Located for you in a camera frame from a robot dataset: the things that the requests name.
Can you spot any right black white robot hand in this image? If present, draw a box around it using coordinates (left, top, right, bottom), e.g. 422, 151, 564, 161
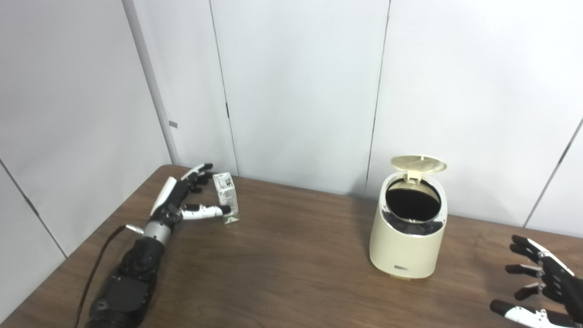
490, 235, 583, 328

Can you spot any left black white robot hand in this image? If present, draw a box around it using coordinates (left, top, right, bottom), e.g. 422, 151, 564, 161
149, 163, 232, 228

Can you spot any white green milk carton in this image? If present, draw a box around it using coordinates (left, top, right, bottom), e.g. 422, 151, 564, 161
213, 172, 240, 225

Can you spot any cream-colored lidded bin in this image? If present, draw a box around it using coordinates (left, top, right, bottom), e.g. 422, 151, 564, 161
369, 155, 448, 280

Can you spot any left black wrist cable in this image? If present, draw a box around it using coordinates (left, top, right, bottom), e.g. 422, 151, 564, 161
73, 223, 144, 328

